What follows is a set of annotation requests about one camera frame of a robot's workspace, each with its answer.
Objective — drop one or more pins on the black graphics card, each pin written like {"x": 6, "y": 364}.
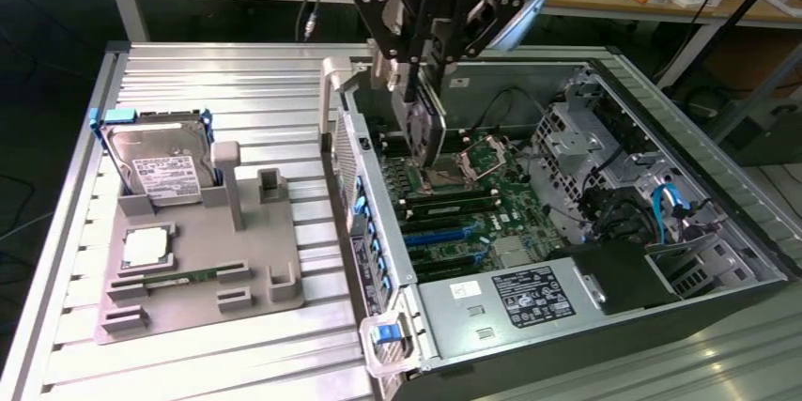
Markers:
{"x": 425, "y": 133}

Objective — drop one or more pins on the wooden desk with clutter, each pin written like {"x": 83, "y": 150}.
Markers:
{"x": 626, "y": 6}

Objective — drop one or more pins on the metal socket cover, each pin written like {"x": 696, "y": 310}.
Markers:
{"x": 486, "y": 157}

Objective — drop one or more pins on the silver drive cage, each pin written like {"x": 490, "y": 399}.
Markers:
{"x": 576, "y": 152}

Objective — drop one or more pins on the CPU socket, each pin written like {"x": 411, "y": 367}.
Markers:
{"x": 453, "y": 178}

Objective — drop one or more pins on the black slanted pole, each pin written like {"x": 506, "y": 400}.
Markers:
{"x": 732, "y": 16}

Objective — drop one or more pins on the green motherboard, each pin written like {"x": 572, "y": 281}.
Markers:
{"x": 514, "y": 204}

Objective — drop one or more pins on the black RAM stick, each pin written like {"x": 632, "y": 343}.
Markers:
{"x": 447, "y": 208}

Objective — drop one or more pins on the hard disk in blue caddy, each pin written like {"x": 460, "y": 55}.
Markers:
{"x": 159, "y": 166}

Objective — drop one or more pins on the silver chipset heatsink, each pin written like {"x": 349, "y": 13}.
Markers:
{"x": 515, "y": 253}

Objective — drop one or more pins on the silver CPU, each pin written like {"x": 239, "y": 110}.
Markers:
{"x": 145, "y": 247}

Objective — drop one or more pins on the green RAM stick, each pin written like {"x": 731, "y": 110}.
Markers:
{"x": 181, "y": 276}

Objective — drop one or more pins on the grey power supply unit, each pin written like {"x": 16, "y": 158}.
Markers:
{"x": 457, "y": 321}

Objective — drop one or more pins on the blue case latch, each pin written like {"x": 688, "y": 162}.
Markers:
{"x": 383, "y": 333}

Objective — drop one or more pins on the grey parts rack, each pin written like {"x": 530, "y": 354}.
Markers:
{"x": 193, "y": 307}

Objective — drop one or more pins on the open black PC case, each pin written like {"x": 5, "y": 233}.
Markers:
{"x": 688, "y": 335}

